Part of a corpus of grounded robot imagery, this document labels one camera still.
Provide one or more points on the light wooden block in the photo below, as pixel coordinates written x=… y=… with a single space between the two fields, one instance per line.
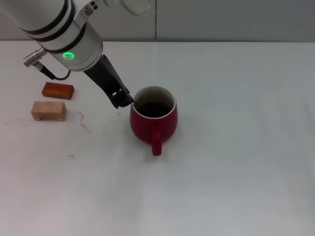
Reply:
x=48 y=109

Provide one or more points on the red-brown wooden block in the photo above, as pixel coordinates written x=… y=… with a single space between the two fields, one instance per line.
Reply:
x=59 y=90

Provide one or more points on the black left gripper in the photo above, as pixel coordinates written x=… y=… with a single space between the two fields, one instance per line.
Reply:
x=104 y=76

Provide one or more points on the red ceramic cup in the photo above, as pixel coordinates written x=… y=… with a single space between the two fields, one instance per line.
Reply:
x=142 y=125

